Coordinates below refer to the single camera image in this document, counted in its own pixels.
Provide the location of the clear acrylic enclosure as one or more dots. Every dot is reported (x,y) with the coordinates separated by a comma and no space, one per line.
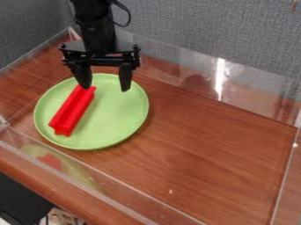
(214,160)

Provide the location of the green round plate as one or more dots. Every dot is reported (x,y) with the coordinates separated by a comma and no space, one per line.
(113,116)

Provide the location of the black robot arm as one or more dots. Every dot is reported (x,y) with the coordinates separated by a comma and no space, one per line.
(100,48)

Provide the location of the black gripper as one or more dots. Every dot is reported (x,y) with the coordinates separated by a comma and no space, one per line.
(123,54)

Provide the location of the white power strip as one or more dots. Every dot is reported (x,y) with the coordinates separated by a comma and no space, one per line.
(60,217)

